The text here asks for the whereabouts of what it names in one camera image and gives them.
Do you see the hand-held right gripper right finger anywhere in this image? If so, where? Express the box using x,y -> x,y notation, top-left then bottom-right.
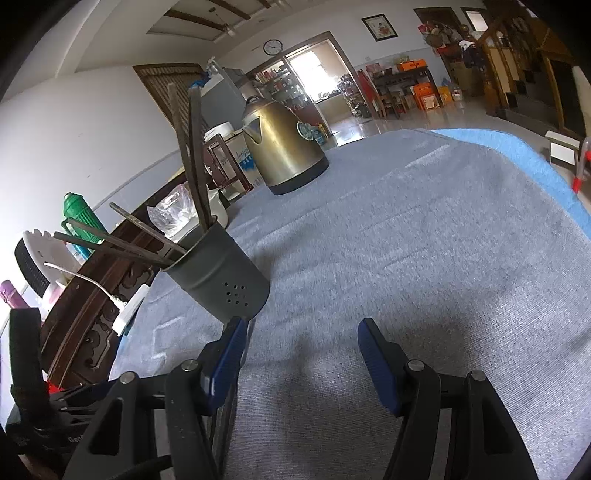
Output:
357,318 -> 541,480

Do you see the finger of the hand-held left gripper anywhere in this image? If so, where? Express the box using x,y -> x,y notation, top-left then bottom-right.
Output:
60,401 -> 105,423
58,381 -> 122,403

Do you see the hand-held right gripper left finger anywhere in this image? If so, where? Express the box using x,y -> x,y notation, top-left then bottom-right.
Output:
62,316 -> 250,480

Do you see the grey metal utensil holder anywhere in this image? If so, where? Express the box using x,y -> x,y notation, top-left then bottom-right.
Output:
164,226 -> 271,324

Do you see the dark wooden chopstick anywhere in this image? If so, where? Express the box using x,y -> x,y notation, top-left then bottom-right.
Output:
53,232 -> 175,270
188,85 -> 216,232
167,82 -> 208,234
67,219 -> 181,265
109,202 -> 189,254

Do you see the carved dark wooden bench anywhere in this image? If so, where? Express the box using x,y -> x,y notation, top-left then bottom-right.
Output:
39,217 -> 241,391

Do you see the white power strip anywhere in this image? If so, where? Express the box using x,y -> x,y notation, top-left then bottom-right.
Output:
112,284 -> 151,337

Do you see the grey tablecloth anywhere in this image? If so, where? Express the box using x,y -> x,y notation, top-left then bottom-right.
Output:
108,129 -> 591,480

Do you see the pink bottle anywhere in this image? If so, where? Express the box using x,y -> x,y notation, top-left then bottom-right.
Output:
0,279 -> 29,309

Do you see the white electric fan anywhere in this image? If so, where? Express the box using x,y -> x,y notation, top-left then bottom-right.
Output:
14,229 -> 79,301

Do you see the clear plastic bag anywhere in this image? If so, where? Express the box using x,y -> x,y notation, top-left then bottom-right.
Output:
148,181 -> 206,238

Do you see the green thermos flask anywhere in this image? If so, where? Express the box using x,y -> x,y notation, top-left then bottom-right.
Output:
62,192 -> 109,264

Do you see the dark wooden chair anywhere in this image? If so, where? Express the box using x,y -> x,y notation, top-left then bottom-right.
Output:
203,134 -> 254,200

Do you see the printed cardboard box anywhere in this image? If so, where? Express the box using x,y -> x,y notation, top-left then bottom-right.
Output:
226,130 -> 256,188

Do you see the brass electric kettle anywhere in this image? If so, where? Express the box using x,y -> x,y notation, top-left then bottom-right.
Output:
241,95 -> 330,196

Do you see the light blue under cloth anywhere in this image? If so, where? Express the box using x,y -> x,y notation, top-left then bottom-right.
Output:
431,128 -> 591,241

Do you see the grey refrigerator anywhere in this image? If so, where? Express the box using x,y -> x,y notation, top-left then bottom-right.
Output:
203,67 -> 252,127

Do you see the orange cardboard box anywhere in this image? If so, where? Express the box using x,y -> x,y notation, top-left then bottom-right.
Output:
413,84 -> 440,110

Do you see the wooden door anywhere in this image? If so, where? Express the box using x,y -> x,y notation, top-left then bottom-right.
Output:
133,64 -> 209,134

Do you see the wooden side table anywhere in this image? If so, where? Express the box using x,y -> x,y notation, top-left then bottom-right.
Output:
369,65 -> 439,118

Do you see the wooden staircase railing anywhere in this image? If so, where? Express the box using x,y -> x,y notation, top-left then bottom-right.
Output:
478,14 -> 591,134

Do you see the cream chair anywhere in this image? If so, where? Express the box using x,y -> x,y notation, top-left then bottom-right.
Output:
571,65 -> 591,137

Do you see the white power cable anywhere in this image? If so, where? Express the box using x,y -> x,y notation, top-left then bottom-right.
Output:
44,261 -> 130,309

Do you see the framed wall picture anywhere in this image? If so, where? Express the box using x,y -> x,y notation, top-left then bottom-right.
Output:
361,15 -> 399,42

